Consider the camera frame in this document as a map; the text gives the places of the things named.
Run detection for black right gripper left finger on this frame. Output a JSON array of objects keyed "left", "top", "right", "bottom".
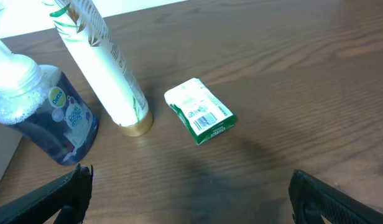
[{"left": 0, "top": 164, "right": 94, "bottom": 224}]

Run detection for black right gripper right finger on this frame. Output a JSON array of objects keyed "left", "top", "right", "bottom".
[{"left": 288, "top": 169, "right": 383, "bottom": 224}]

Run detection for clear foaming soap bottle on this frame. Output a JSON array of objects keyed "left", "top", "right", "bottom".
[{"left": 0, "top": 2, "right": 99, "bottom": 166}]

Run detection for green white soap packet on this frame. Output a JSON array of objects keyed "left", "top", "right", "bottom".
[{"left": 164, "top": 78, "right": 236, "bottom": 145}]

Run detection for white leaf-print lotion tube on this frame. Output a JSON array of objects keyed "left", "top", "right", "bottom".
[{"left": 42, "top": 0, "right": 153, "bottom": 136}]

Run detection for white square cardboard box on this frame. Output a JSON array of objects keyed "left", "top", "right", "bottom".
[{"left": 0, "top": 96, "right": 22, "bottom": 181}]

